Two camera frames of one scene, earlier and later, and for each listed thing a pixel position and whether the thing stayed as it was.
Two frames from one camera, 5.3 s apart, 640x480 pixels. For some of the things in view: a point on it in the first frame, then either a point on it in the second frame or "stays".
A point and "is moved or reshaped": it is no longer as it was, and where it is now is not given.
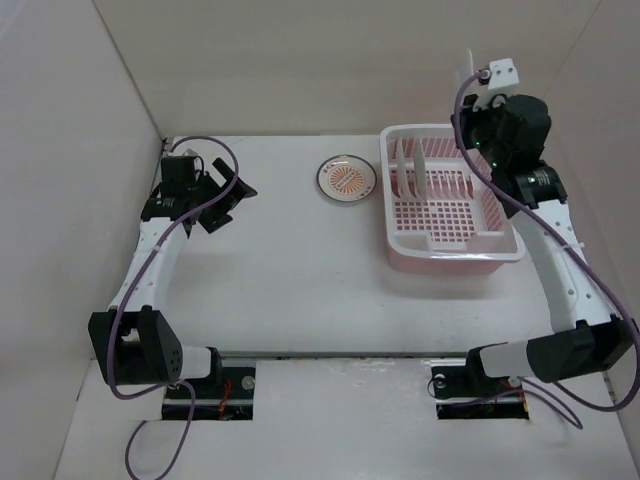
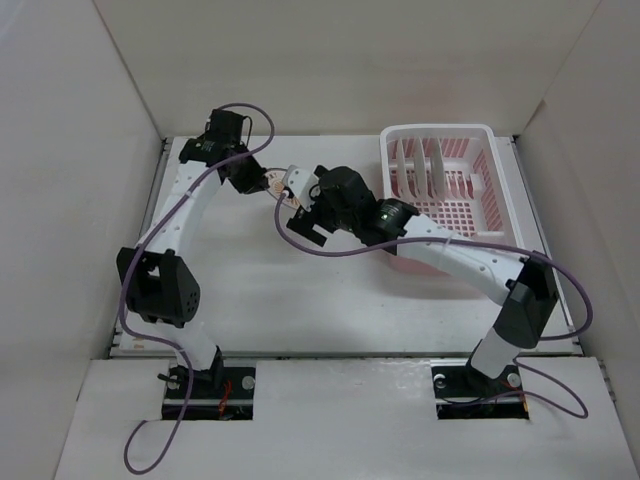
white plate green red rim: [420, 174] stays
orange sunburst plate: [347, 178] is moved or reshaped
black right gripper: [469, 115] to [304, 223]
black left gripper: [220, 215] to [254, 182]
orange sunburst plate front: [464, 75] to [437, 169]
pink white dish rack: [444, 217] stays
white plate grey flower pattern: [401, 170] stays
